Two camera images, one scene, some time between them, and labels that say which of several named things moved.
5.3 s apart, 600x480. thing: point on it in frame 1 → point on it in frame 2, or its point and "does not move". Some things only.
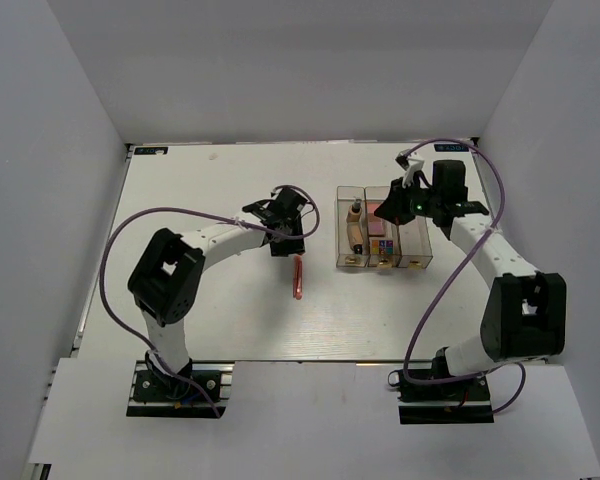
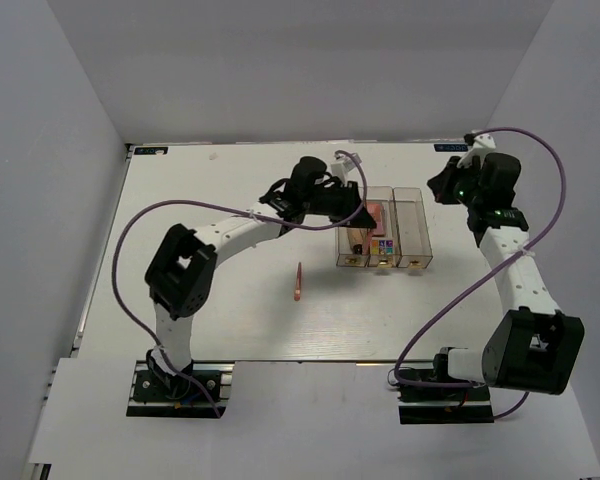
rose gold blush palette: (375, 222) does not move
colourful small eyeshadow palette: (382, 247) does not move
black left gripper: (296, 245) → (351, 200)
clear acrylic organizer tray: (364, 239) does not move
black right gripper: (393, 208) → (440, 184)
